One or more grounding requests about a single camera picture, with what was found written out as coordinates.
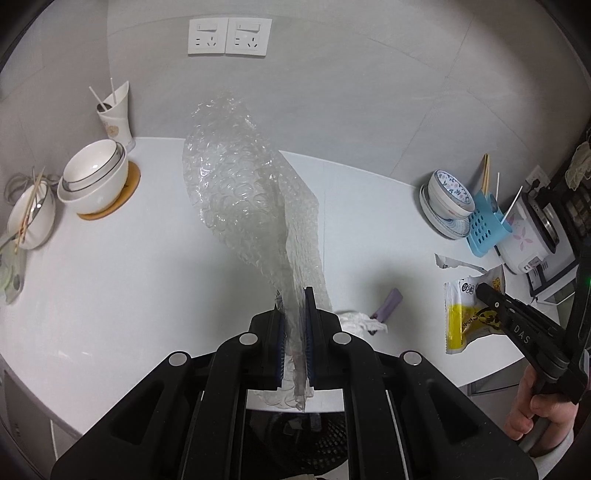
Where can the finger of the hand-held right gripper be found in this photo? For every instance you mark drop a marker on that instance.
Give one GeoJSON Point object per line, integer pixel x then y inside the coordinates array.
{"type": "Point", "coordinates": [512, 304]}
{"type": "Point", "coordinates": [531, 339]}

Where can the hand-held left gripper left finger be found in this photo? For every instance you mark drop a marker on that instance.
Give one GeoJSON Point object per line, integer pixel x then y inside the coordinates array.
{"type": "Point", "coordinates": [278, 341]}

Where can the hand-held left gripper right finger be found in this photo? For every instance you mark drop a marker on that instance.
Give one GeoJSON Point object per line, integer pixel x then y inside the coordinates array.
{"type": "Point", "coordinates": [308, 341]}

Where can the yellow and white snack packet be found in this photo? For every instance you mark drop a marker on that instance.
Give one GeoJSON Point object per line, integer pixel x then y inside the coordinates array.
{"type": "Point", "coordinates": [457, 323]}

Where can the black mesh trash bin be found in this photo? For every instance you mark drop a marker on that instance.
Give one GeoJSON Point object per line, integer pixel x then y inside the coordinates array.
{"type": "Point", "coordinates": [323, 438]}

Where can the clear bubble wrap sheet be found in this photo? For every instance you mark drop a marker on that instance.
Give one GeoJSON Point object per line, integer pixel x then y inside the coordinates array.
{"type": "Point", "coordinates": [231, 184]}

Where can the person's right forearm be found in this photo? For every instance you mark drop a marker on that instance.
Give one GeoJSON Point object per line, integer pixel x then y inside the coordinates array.
{"type": "Point", "coordinates": [558, 461]}

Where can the person's right hand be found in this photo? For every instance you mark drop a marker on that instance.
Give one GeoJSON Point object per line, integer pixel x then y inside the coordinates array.
{"type": "Point", "coordinates": [521, 410]}

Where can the crumpled white tissue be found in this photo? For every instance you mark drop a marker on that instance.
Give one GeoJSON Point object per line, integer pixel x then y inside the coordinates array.
{"type": "Point", "coordinates": [358, 321]}

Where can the white floral rice cooker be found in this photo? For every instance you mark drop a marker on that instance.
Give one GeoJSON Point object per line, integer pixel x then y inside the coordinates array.
{"type": "Point", "coordinates": [521, 240]}

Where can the torn white wrapper strip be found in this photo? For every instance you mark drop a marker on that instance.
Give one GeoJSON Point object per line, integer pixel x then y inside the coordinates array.
{"type": "Point", "coordinates": [450, 263]}

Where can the blue utensil holder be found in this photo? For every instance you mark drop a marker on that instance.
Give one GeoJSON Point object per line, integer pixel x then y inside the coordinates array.
{"type": "Point", "coordinates": [482, 230]}

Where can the purple wrapper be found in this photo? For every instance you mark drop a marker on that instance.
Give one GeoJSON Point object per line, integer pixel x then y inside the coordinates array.
{"type": "Point", "coordinates": [390, 302]}

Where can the white straw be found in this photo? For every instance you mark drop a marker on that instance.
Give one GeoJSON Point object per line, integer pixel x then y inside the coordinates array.
{"type": "Point", "coordinates": [97, 98]}
{"type": "Point", "coordinates": [112, 91]}
{"type": "Point", "coordinates": [497, 187]}
{"type": "Point", "coordinates": [513, 203]}

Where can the black grid rack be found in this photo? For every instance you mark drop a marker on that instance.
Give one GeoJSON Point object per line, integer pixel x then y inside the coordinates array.
{"type": "Point", "coordinates": [572, 217]}

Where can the blue patterned bowl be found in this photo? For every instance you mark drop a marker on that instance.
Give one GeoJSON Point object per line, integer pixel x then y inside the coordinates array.
{"type": "Point", "coordinates": [450, 191]}

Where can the pair of wooden chopsticks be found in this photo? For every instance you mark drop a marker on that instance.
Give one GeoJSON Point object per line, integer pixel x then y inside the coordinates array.
{"type": "Point", "coordinates": [485, 175]}
{"type": "Point", "coordinates": [27, 212]}

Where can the pale green cloth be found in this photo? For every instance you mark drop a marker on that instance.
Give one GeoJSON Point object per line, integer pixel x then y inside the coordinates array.
{"type": "Point", "coordinates": [579, 166]}

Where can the round wooden coaster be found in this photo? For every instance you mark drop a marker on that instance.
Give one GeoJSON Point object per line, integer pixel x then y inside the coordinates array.
{"type": "Point", "coordinates": [129, 184]}

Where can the stacked white bowls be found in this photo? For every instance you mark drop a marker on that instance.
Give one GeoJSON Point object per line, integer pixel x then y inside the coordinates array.
{"type": "Point", "coordinates": [99, 198]}

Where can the white dark-rimmed bowl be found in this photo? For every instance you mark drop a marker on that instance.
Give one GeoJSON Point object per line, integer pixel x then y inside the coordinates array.
{"type": "Point", "coordinates": [90, 161]}

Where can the grey cabinet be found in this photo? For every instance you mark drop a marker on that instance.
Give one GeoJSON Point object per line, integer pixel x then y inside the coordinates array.
{"type": "Point", "coordinates": [27, 424]}

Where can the white bowl with chopsticks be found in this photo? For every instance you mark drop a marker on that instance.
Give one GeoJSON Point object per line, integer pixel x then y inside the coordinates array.
{"type": "Point", "coordinates": [39, 226]}

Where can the tall white paper cup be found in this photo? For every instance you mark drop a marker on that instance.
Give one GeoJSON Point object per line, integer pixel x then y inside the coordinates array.
{"type": "Point", "coordinates": [117, 124]}

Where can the pale green dish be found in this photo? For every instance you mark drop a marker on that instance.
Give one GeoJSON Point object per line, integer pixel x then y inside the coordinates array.
{"type": "Point", "coordinates": [11, 272]}

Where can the white wall outlet with plug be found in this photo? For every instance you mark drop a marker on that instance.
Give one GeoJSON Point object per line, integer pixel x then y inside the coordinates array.
{"type": "Point", "coordinates": [538, 177]}

